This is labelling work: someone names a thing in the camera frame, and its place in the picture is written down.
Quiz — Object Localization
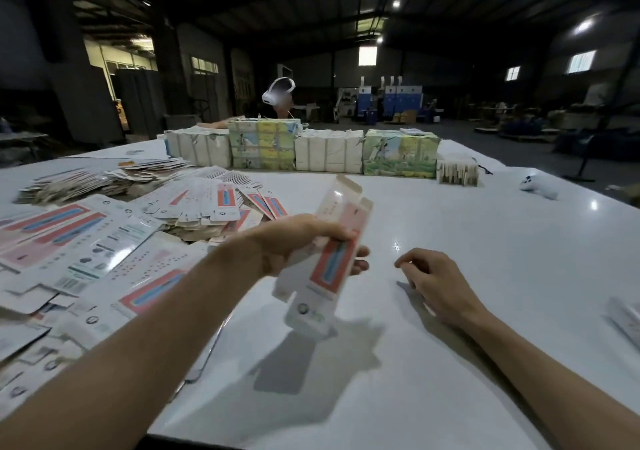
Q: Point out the person's left hand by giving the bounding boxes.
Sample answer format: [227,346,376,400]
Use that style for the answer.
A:
[251,214,371,278]

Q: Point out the person's right hand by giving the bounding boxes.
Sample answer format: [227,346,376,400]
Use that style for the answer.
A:
[394,248,485,329]

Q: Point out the person's right forearm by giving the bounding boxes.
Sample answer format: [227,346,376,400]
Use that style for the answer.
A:
[461,305,640,450]

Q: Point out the person's left forearm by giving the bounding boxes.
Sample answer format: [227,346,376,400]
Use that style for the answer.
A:
[0,237,273,450]

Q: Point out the row of white packs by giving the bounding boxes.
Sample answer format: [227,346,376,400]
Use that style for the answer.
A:
[294,129,365,174]
[163,126,232,169]

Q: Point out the stack of green printed packs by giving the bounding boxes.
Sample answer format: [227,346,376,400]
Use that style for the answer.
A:
[362,129,442,179]
[227,118,303,171]

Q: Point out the small bundle of upright cartons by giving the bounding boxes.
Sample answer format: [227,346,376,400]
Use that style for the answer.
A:
[436,157,480,187]

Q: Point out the pile of narrow flat cartons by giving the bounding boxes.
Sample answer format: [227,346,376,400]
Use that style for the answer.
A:
[131,166,292,243]

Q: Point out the blue white machines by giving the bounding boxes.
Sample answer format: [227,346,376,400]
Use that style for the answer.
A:
[356,76,425,117]

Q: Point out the white hand controller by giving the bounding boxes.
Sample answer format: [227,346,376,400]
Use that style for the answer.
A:
[519,175,559,201]

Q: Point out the white headset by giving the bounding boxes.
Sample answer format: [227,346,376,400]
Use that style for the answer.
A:
[261,77,297,105]

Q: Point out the black floor stand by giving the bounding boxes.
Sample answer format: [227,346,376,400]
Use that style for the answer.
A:
[562,134,597,183]

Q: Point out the white carton with red print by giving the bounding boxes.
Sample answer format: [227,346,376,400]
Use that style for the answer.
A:
[606,296,640,351]

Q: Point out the heap of small flat cartons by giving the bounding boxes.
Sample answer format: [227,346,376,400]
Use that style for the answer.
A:
[16,158,195,206]

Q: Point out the pile of large flat cartons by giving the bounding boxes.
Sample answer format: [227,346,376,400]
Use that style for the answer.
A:
[0,194,213,418]

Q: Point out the grey side table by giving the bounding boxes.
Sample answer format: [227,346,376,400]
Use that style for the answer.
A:
[0,131,50,166]

